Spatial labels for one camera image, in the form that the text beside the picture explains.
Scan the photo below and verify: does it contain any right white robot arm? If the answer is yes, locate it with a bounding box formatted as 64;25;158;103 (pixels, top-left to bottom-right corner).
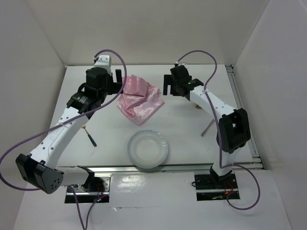
163;64;251;188

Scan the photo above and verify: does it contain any aluminium rail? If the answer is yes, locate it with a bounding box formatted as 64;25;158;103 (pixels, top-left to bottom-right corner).
225;65;262;165
57;162;262;179

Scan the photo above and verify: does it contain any aluminium right side rail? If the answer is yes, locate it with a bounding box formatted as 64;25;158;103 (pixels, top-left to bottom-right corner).
225;65;262;165

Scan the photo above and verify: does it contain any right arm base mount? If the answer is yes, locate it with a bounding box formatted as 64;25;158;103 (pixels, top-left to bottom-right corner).
191;173;240;201

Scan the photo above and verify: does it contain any aluminium front rail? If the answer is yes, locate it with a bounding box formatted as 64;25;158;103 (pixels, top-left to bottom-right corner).
57;162;262;179

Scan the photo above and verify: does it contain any gold fork green handle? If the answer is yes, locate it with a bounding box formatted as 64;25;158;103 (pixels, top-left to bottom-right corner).
82;125;97;147

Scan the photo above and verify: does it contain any silver table knife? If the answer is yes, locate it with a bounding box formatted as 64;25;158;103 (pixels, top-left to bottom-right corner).
201;119;215;137

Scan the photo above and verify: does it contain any white ceramic bowl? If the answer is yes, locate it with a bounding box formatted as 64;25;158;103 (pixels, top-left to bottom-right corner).
127;129;169;169

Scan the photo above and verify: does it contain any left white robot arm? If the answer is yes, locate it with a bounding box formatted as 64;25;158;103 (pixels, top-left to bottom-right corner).
15;55;122;194

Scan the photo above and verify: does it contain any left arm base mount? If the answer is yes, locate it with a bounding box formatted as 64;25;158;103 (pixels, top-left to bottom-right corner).
71;173;111;204

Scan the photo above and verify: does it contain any pink satin cloth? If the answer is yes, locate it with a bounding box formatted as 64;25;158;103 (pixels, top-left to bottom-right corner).
117;75;165;126

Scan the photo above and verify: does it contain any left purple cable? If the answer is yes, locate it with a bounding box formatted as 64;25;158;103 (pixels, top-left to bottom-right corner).
0;49;127;230

